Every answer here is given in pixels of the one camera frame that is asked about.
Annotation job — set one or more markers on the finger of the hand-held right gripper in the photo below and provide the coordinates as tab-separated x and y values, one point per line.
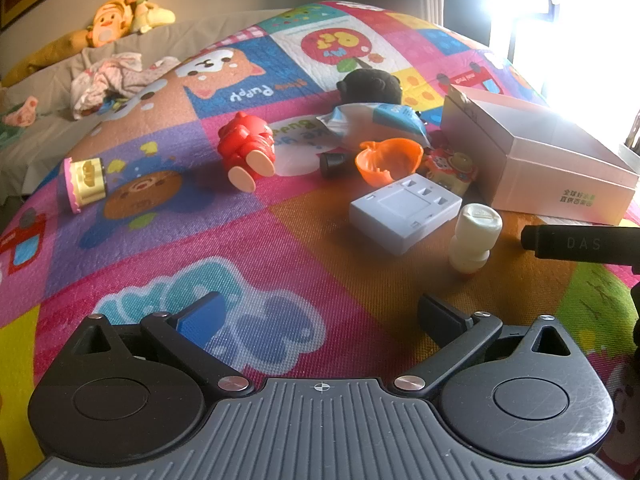
636	315
575	245

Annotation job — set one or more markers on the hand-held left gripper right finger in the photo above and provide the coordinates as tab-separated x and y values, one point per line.
440	316

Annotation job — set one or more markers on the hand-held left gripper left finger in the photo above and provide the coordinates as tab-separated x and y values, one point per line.
200	316

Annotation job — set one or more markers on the pink and yellow toy cup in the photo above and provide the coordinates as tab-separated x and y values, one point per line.
90	180

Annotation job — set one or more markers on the red and yellow printed toy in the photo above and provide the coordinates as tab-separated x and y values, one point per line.
450	167

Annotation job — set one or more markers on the small pink cloth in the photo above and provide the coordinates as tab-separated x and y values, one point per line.
22	112

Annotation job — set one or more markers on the grey sofa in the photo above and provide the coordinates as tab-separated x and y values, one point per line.
50	82

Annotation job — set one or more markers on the white plastic box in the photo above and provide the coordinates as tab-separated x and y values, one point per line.
390	215

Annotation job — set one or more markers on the small black cylinder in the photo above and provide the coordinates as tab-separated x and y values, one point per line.
332	165

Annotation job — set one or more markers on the orange capsule shell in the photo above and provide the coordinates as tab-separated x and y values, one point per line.
390	160

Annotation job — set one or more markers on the pink cardboard box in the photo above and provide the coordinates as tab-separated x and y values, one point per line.
550	180

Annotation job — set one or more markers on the pile of pale clothes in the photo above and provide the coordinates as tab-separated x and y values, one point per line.
110	75

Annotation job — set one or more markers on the red toy figure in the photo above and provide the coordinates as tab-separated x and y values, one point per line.
245	145

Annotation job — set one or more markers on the orange plush toy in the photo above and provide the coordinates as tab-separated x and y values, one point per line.
107	25

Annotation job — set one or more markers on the bright window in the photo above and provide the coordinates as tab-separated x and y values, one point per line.
575	10

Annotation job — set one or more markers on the cream toy bottle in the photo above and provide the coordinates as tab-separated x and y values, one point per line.
475	235

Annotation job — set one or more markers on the black plush toy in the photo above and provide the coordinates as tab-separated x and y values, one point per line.
370	85

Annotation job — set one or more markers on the colourful cartoon play mat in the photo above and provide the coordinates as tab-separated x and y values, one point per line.
300	270

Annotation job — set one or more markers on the blue and white packet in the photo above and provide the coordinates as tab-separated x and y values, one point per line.
395	117

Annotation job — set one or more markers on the long yellow plush pillow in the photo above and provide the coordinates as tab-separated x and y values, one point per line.
45	55

